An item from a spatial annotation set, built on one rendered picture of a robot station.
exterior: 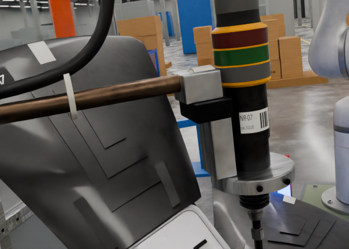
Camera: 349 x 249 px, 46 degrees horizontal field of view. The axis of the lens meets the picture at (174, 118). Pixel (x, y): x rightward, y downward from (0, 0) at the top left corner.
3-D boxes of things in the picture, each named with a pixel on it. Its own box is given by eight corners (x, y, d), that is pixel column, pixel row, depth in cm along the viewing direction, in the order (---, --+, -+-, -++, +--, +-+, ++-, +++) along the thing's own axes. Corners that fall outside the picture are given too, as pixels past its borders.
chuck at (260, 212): (252, 223, 35) (250, 197, 34) (245, 217, 36) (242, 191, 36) (267, 219, 35) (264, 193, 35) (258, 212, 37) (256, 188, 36)
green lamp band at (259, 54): (228, 68, 30) (226, 51, 30) (205, 64, 34) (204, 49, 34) (280, 58, 31) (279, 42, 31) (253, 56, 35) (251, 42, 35)
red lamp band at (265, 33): (226, 50, 30) (225, 32, 30) (204, 49, 34) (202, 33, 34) (279, 41, 31) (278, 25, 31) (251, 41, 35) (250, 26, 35)
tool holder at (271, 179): (208, 210, 30) (192, 78, 28) (178, 179, 37) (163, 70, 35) (313, 182, 33) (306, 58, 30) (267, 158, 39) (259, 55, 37)
